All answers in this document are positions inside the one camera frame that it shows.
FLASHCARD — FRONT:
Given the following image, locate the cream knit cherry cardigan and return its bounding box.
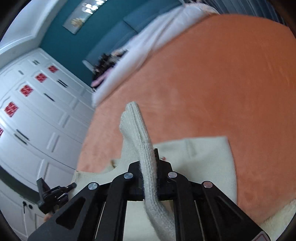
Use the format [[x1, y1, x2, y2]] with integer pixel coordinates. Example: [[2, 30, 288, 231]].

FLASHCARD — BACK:
[[70, 102, 237, 240]]

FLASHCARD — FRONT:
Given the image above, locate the pile of dark clothes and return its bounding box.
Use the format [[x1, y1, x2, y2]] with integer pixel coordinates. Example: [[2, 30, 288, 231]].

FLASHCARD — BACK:
[[91, 49, 127, 91]]

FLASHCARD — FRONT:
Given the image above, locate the person's left hand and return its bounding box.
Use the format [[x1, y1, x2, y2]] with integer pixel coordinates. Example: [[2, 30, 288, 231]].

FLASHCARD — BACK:
[[44, 212, 54, 222]]

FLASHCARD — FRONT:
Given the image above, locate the cream fleece sleeve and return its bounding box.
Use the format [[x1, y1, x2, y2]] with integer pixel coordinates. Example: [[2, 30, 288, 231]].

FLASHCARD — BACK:
[[259, 199, 296, 241]]

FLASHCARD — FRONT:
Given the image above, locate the white panelled wardrobe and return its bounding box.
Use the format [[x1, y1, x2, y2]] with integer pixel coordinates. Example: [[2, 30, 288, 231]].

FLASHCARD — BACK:
[[1, 48, 94, 240]]

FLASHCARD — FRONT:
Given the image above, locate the orange velvet bedspread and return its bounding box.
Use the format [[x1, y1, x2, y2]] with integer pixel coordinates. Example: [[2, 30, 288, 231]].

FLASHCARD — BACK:
[[77, 15, 295, 223]]

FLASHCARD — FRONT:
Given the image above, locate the teal upholstered headboard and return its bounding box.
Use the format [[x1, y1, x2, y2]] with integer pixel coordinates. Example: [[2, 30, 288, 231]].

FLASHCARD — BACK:
[[82, 1, 181, 70]]

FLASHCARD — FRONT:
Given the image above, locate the white pink folded duvet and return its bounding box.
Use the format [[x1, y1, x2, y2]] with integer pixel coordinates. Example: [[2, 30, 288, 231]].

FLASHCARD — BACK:
[[92, 3, 218, 108]]

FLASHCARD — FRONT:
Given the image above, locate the blue-grey pleated curtain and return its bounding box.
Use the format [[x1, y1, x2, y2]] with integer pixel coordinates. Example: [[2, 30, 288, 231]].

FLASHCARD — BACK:
[[201, 0, 286, 25]]

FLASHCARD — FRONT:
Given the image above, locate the framed wall picture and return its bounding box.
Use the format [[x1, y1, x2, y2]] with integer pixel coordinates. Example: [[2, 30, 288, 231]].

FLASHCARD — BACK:
[[63, 0, 107, 35]]

